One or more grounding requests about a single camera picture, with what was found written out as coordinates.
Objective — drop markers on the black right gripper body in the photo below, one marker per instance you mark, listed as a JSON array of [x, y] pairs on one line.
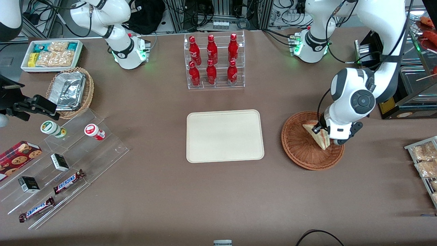
[[9, 96]]

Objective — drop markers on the triangular sandwich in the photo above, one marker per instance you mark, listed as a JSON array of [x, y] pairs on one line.
[[319, 140]]

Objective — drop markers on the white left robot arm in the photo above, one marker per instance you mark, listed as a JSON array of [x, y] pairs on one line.
[[379, 24]]

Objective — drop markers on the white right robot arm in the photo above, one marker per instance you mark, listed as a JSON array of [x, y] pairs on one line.
[[124, 51]]

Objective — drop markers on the aluminium foil tray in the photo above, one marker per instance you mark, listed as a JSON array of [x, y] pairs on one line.
[[66, 90]]

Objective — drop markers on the round brown wicker basket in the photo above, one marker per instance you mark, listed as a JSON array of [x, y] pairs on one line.
[[297, 150]]

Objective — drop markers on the oval tan wicker basket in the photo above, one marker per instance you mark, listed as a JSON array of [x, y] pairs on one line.
[[89, 92]]

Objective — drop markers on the cream rectangular tray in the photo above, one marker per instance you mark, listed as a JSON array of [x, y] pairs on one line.
[[225, 136]]

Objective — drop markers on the white bottle green lid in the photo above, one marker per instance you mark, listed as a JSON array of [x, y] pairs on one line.
[[51, 128]]

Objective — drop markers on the yellow snack pack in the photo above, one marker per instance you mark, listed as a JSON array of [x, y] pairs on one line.
[[32, 59]]

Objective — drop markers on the large rice cracker bag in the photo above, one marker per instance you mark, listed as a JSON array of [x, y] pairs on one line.
[[54, 59]]

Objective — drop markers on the teal snack pack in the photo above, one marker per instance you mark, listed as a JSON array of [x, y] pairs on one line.
[[72, 46], [41, 48]]

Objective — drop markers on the white bottle red lid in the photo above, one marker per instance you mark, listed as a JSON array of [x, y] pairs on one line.
[[93, 131]]

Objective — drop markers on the red cookie box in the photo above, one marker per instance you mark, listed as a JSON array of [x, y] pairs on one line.
[[17, 157]]

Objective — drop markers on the small black box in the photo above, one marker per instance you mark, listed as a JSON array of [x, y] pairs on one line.
[[59, 162], [29, 184]]

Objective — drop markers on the small rice cracker bag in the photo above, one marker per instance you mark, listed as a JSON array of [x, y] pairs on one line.
[[58, 46]]

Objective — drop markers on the white plastic snack bin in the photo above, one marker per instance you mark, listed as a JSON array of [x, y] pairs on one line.
[[79, 51]]

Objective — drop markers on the clear acrylic stepped shelf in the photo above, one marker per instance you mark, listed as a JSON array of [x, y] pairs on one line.
[[95, 157]]

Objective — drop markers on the snickers chocolate bar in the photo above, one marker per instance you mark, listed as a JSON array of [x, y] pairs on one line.
[[37, 209], [68, 182]]

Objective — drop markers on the black yellow counter appliance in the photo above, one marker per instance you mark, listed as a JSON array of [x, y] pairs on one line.
[[416, 102]]

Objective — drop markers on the clear bagged pastry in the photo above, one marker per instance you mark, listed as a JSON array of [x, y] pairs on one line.
[[426, 169], [434, 185], [423, 152], [434, 198]]

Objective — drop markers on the red cola bottle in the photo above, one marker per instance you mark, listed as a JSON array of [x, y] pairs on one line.
[[195, 51], [194, 75], [212, 49], [232, 73], [211, 73], [233, 48]]

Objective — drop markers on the clear acrylic bottle rack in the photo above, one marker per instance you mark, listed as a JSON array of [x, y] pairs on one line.
[[218, 85]]

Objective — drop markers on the black bag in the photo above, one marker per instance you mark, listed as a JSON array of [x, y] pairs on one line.
[[146, 17]]

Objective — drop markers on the white power strip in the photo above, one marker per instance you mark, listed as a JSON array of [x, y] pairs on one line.
[[220, 25]]

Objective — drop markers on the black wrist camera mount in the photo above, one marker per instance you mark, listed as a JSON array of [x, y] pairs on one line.
[[356, 130]]

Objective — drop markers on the grey metal bracket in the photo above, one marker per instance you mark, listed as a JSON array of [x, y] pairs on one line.
[[222, 243]]

